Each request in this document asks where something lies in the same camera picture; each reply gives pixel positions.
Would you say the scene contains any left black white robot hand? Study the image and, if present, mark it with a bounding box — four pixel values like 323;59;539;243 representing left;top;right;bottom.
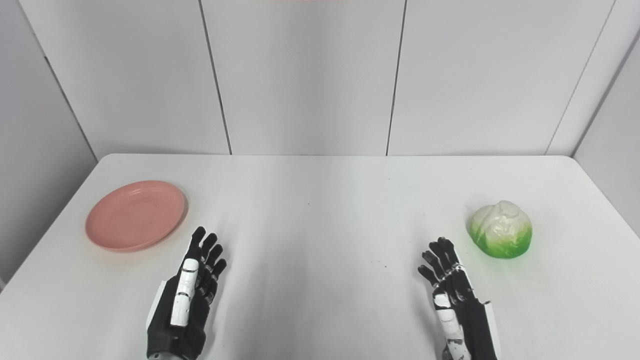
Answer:
146;226;228;360

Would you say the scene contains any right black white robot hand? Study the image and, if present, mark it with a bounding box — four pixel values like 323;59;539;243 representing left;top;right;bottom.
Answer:
418;237;502;360

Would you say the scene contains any green white toy cabbage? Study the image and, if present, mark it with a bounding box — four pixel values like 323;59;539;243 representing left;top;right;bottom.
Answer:
468;200;533;260

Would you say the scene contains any pink round plate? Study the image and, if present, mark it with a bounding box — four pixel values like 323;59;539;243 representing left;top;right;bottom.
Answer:
85;180;187;252

